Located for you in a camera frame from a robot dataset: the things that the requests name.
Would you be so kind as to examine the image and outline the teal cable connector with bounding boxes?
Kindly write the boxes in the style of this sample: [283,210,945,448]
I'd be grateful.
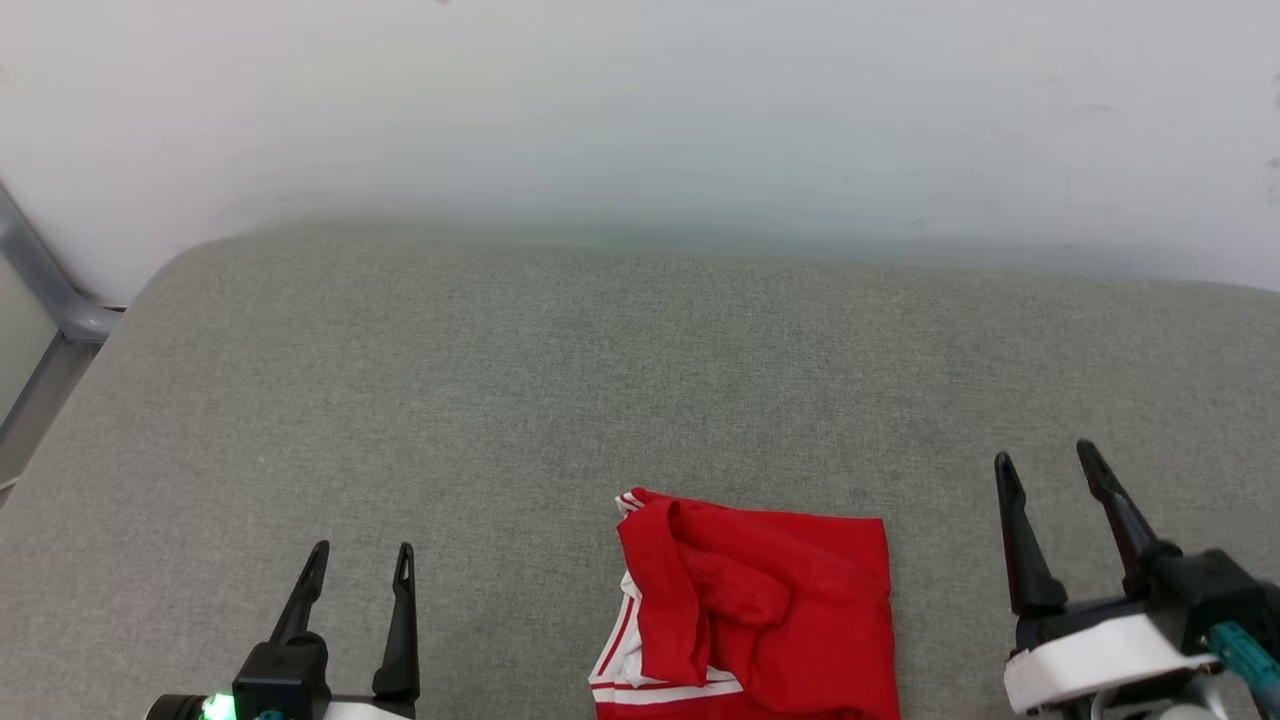
[1204,621,1280,713]

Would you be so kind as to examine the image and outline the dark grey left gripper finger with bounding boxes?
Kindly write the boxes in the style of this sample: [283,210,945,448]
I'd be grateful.
[371,542,422,703]
[267,540,332,647]

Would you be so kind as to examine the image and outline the grey metal frame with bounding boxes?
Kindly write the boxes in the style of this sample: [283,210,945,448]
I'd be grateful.
[0,180,127,493]

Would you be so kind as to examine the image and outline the red and white shirt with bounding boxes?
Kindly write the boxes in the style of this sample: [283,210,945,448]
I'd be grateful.
[587,486,902,720]

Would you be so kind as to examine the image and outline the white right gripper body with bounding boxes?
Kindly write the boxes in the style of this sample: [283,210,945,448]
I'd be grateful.
[1002,594,1223,717]

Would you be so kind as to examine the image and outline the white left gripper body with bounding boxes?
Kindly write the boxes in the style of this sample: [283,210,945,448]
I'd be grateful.
[318,694,422,720]

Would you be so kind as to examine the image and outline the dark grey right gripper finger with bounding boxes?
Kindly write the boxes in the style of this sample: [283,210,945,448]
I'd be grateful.
[1075,439,1183,601]
[993,451,1070,618]

